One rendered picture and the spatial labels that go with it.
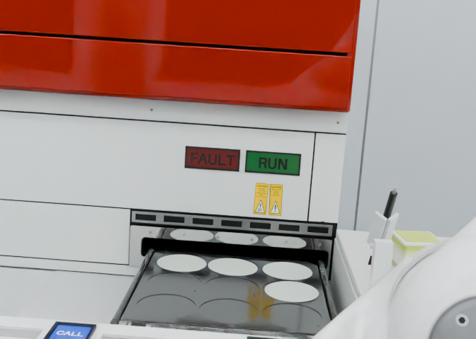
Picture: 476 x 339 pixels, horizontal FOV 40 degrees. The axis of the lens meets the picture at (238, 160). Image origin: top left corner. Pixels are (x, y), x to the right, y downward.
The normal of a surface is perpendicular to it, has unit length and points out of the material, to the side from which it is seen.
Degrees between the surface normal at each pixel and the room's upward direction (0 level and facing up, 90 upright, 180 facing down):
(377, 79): 90
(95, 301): 0
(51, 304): 0
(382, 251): 90
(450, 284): 53
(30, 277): 90
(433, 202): 90
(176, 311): 0
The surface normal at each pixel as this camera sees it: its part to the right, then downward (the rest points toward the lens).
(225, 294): 0.07, -0.98
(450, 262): -0.59, -0.66
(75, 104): -0.04, 0.18
